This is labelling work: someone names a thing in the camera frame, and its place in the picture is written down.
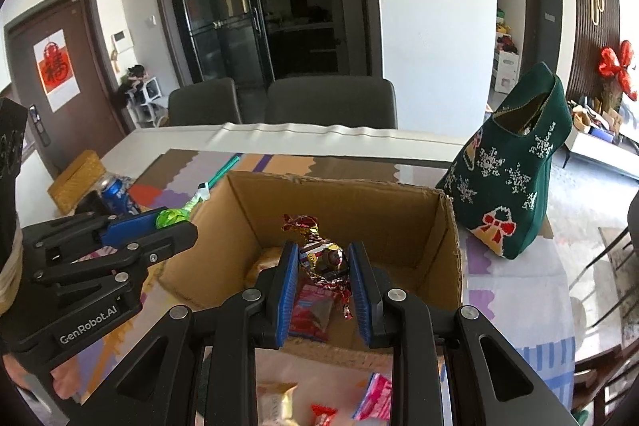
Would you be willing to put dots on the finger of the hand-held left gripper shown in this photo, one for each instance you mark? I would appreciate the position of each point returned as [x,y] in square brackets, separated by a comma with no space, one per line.
[135,224]
[164,239]

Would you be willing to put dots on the brown entrance door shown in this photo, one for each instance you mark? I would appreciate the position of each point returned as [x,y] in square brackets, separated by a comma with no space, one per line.
[95,81]

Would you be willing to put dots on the pile of colourful bags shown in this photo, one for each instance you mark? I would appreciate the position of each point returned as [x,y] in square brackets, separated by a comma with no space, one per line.
[596,119]

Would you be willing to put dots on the dark grey side chair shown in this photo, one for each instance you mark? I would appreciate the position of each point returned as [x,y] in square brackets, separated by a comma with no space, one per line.
[634,226]

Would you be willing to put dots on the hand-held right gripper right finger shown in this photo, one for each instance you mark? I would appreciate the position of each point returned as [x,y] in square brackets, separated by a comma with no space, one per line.
[360,301]

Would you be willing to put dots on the green Christmas stocking bag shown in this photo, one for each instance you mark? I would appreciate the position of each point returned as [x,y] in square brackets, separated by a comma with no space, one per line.
[509,176]

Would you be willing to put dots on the golden snack packet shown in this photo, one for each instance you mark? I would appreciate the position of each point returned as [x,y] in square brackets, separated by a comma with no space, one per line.
[264,264]

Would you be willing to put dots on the grey dining chair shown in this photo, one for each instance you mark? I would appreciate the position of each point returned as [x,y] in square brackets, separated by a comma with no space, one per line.
[202,101]
[329,101]

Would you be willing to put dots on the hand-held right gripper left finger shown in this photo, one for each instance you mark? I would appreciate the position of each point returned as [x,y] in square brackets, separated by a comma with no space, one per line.
[288,291]

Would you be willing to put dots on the wicker tissue box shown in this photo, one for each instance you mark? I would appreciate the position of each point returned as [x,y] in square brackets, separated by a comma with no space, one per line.
[75,179]

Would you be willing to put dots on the white wall intercom panel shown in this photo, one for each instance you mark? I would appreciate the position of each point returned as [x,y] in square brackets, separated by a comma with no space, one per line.
[121,40]

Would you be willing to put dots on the green stick candy toy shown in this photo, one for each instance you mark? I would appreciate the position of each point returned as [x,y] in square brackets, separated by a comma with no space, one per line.
[172,217]

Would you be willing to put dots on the person's left hand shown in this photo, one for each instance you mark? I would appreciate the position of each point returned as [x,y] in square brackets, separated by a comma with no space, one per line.
[10,271]

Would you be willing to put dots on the white low cabinet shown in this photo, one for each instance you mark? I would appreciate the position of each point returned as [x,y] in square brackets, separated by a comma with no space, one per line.
[599,151]

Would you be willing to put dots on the small red candy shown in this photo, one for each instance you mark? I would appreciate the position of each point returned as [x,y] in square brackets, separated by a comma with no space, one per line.
[323,415]

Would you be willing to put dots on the red snack packet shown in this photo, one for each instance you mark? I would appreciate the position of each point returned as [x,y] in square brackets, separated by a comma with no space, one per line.
[309,316]

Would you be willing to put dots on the white storage cabinet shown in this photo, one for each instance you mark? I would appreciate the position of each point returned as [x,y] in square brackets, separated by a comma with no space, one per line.
[505,71]

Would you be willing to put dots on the red bow decoration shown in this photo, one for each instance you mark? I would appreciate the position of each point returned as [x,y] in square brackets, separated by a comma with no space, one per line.
[619,64]

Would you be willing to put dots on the foil-wrapped candy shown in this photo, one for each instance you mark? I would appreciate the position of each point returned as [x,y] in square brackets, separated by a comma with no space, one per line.
[327,259]

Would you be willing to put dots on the white shoe rack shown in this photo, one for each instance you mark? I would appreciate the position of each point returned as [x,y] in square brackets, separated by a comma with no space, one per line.
[147,101]

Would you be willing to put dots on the cardboard box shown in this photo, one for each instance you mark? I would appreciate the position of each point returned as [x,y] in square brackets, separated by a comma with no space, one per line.
[349,216]

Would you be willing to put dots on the white light switch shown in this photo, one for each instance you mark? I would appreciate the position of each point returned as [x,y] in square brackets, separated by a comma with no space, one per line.
[151,22]

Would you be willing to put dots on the colourful patchwork tablecloth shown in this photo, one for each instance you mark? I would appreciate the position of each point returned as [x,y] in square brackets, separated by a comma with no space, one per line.
[499,306]

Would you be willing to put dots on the pale yellow snack packet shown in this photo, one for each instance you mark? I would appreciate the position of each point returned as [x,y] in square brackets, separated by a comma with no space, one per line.
[274,403]

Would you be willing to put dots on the black bag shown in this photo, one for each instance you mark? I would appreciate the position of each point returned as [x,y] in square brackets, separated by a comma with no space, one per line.
[134,79]

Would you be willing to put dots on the dark interior door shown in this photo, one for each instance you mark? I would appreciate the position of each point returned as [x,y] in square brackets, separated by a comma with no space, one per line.
[541,7]

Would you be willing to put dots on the red and white door poster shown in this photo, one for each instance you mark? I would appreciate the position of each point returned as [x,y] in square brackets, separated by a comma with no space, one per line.
[57,69]

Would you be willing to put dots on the black door lock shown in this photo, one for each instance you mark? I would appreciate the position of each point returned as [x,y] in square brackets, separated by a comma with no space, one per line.
[39,124]

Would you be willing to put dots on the pink snack packet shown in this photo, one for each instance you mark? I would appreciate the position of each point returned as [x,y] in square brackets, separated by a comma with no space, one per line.
[374,398]

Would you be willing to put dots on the blue drink can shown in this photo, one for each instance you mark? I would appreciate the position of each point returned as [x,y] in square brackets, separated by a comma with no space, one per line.
[117,196]

